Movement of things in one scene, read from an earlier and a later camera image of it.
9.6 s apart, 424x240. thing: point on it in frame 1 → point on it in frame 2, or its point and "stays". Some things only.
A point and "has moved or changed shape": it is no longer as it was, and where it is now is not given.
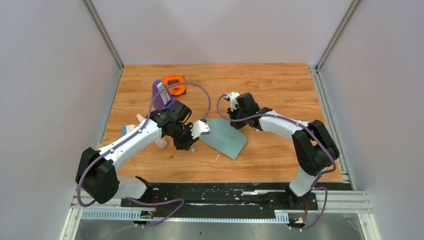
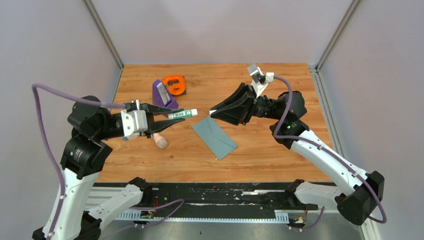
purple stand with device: [163, 99] stays
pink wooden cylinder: [162, 142] stays
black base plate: [220, 200] stays
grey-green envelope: [223, 138] has moved or changed shape
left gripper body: [182, 136] → [149, 119]
